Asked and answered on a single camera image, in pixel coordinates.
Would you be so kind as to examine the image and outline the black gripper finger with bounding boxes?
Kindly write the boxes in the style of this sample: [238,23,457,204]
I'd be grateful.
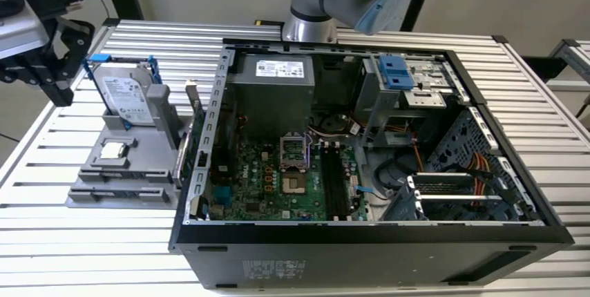
[0,58,60,107]
[58,19,96,107]

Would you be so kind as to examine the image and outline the RAM slot white clips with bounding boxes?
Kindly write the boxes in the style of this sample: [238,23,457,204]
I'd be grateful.
[322,140,341,222]
[335,140,354,222]

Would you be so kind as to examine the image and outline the hard disk in blue carrier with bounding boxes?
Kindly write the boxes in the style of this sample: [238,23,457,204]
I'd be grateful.
[79,50,163,133]

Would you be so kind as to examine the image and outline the silver CPU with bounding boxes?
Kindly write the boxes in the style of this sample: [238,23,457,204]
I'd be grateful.
[100,142,127,160]

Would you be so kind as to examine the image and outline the grey parts rack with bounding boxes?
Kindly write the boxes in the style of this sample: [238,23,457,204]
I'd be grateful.
[64,84,195,211]

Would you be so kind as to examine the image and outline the green graphics card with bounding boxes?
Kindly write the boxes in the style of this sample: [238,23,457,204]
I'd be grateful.
[172,81,207,188]

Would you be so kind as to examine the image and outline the black case fan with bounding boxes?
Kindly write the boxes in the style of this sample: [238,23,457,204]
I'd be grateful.
[215,102,241,160]

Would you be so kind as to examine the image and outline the grey power supply unit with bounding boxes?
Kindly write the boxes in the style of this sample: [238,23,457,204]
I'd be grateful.
[226,53,318,139]

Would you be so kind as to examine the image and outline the metal socket cover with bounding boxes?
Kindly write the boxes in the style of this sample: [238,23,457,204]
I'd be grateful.
[279,131,309,171]

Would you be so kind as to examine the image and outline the green motherboard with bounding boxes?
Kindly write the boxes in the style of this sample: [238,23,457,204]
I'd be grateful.
[206,137,371,222]

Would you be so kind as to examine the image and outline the round black speaker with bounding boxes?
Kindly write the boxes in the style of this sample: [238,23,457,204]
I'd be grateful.
[318,112,357,135]

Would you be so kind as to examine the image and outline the CPU socket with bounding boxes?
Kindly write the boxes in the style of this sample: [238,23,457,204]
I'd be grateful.
[279,171,309,195]

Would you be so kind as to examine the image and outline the blue plastic bay latch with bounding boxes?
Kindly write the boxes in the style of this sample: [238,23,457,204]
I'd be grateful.
[377,54,411,90]

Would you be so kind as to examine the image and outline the silver metal disk bay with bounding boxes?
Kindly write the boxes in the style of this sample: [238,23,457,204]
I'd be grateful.
[354,52,467,146]

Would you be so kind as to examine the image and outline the black PC case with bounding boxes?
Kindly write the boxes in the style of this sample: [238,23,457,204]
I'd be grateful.
[168,36,577,291]

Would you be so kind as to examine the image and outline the grey perforated disk cage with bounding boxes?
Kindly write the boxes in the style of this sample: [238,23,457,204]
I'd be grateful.
[381,171,532,222]

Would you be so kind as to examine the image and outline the aluminium side table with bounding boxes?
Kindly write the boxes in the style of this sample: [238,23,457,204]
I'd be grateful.
[546,37,590,93]

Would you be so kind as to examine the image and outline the white box wrist camera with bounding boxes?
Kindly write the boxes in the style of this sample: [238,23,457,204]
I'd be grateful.
[0,0,51,60]

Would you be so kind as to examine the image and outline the wire locking lever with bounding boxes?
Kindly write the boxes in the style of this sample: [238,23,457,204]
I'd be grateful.
[303,137,322,172]

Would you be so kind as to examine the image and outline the thin orange wire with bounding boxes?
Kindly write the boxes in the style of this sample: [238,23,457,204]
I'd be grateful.
[413,140,425,173]

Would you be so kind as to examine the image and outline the coloured wire bundle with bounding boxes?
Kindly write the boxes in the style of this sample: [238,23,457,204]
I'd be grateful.
[463,153,493,198]

